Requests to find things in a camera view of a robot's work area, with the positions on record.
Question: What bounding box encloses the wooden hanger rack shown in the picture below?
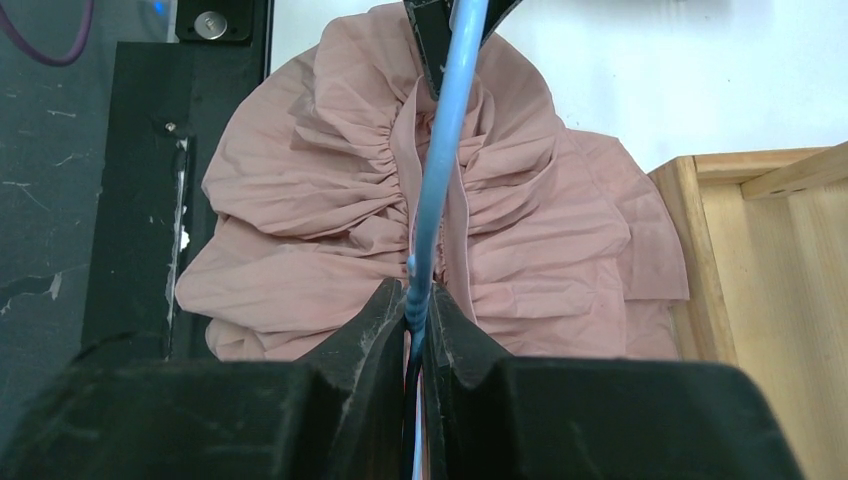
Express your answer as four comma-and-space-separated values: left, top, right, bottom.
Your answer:
651, 144, 847, 479

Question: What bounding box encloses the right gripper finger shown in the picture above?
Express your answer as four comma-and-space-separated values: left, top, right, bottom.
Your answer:
423, 287, 802, 479
1, 280, 404, 479

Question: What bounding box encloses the pink garment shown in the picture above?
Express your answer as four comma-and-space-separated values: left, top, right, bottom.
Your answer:
176, 4, 689, 360

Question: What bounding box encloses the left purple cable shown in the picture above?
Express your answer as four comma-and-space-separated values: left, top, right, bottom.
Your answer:
0, 0, 97, 68

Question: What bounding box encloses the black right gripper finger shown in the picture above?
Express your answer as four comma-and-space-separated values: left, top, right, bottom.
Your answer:
481, 0, 522, 44
402, 0, 454, 101

